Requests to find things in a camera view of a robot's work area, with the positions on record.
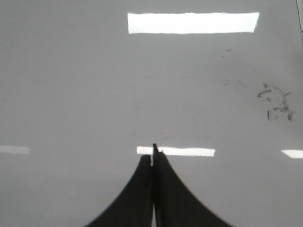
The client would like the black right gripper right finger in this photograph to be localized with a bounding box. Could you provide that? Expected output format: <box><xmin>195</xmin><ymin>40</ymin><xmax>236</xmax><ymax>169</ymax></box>
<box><xmin>152</xmin><ymin>144</ymin><xmax>230</xmax><ymax>227</ymax></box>

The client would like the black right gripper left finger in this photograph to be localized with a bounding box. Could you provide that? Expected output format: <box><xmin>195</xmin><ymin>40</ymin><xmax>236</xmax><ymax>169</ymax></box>
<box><xmin>87</xmin><ymin>155</ymin><xmax>153</xmax><ymax>227</ymax></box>

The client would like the white glossy whiteboard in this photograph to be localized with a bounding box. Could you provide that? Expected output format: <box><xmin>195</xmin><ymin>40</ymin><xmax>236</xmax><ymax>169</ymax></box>
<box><xmin>0</xmin><ymin>0</ymin><xmax>303</xmax><ymax>227</ymax></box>

